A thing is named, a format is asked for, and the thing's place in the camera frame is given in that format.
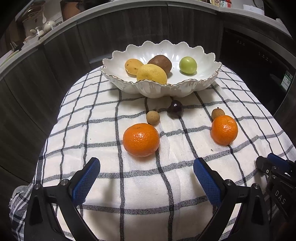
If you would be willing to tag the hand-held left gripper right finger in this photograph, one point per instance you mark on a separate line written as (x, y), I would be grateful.
(208, 183)

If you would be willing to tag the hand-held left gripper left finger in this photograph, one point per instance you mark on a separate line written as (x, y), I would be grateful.
(85, 182)

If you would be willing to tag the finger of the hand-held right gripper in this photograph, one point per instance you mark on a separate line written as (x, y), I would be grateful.
(263, 164)
(278, 161)

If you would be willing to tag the small orange tangerine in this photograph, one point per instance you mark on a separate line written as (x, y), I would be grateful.
(224, 129)

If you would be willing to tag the brown longan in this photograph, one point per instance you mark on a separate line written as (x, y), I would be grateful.
(217, 113)
(152, 117)

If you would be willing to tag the large orange tangerine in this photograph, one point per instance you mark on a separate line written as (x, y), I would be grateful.
(141, 140)

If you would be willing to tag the dark purple plum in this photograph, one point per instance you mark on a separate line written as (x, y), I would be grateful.
(175, 108)

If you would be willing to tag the white scalloped bowl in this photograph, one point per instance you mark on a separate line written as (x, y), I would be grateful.
(203, 71)

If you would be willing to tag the green plum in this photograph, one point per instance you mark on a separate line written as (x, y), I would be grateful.
(188, 65)

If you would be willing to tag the yellow lemon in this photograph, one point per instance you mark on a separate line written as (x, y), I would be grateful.
(151, 74)

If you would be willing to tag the yellow mango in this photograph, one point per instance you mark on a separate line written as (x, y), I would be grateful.
(131, 66)

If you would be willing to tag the brown kiwi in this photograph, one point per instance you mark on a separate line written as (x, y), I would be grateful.
(161, 62)

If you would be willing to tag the black and white checked cloth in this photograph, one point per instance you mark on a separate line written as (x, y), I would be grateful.
(138, 185)

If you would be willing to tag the black built-in dishwasher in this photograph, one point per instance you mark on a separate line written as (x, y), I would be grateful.
(252, 64)

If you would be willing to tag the white box appliance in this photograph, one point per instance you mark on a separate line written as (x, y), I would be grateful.
(252, 7)

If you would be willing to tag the white teapot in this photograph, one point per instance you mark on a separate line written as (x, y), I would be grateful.
(49, 25)

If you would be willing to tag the brown cutting board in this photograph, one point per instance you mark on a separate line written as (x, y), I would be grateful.
(69, 9)

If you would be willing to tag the grey kitchen countertop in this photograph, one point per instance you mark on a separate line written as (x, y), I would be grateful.
(115, 9)

